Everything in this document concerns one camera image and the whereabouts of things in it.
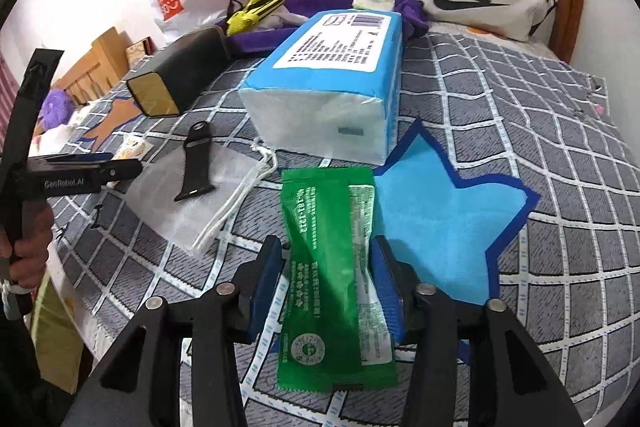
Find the grey checked bed sheet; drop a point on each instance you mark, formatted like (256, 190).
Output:
(525, 132)

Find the white cloth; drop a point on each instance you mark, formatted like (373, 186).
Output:
(287, 19)

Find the person's left hand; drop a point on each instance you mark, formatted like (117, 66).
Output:
(32, 239)

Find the colourful bedding pile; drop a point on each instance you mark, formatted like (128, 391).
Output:
(65, 137)

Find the small white tissue packet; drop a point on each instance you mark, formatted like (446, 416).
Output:
(372, 0)

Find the olive bed side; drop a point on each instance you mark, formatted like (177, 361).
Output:
(55, 332)

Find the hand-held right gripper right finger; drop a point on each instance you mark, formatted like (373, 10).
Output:
(387, 287)

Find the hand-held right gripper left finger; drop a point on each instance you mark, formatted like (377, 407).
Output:
(265, 287)

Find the purple towel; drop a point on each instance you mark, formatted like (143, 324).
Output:
(250, 43)

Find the patterned brown box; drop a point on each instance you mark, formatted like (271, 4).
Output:
(137, 53)

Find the blue tissue pack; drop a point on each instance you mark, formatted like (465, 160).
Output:
(320, 97)

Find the person's dark clothing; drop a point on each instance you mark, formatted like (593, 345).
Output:
(20, 382)

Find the striped curtain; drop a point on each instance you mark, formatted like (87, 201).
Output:
(4, 82)

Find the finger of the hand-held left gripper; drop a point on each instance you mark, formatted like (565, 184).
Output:
(75, 159)
(122, 169)

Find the black box with gold end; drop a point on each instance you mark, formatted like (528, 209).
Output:
(185, 62)

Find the purple plush toy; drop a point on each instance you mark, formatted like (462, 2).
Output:
(57, 107)

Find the yellow utility knife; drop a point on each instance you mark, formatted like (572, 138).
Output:
(250, 14)

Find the green wipes packet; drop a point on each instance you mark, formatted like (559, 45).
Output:
(320, 257)

